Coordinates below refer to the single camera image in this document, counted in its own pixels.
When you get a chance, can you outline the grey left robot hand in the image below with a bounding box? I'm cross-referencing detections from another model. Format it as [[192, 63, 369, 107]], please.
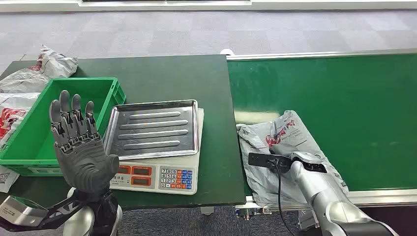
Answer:
[[49, 90, 120, 196]]

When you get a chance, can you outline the green plastic crate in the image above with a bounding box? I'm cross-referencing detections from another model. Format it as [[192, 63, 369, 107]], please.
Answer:
[[0, 77, 127, 177]]

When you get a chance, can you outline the white electronic weighing scale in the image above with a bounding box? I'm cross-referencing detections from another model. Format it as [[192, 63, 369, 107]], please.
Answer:
[[109, 108, 205, 196]]

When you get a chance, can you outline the grey courier bag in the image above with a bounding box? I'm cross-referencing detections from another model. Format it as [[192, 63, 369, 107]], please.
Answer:
[[236, 110, 349, 208], [0, 45, 79, 94]]

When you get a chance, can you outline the white courier bag, QR code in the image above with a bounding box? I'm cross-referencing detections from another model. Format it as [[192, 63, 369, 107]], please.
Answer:
[[0, 165, 20, 193]]

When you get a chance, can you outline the steel scale tray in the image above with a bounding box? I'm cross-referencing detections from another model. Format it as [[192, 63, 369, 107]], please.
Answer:
[[103, 99, 199, 161]]

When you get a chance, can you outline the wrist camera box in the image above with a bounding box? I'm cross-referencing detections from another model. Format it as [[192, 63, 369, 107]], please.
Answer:
[[248, 152, 293, 174], [0, 195, 50, 227]]

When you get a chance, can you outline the white courier bag, red print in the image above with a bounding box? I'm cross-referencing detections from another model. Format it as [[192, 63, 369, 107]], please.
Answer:
[[0, 92, 41, 154]]

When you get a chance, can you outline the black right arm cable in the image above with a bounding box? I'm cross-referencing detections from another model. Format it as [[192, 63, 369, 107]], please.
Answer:
[[273, 161, 297, 236]]

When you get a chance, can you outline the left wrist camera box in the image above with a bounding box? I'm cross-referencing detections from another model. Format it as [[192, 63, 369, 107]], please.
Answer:
[[0, 195, 50, 227]]

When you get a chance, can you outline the crumpled grey courier bag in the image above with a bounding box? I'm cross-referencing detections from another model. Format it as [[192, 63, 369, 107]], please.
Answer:
[[0, 45, 79, 94]]

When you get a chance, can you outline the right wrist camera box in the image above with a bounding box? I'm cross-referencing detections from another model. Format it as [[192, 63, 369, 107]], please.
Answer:
[[248, 152, 293, 174]]

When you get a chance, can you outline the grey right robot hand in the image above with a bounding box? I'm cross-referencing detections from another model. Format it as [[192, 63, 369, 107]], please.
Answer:
[[269, 143, 328, 174]]

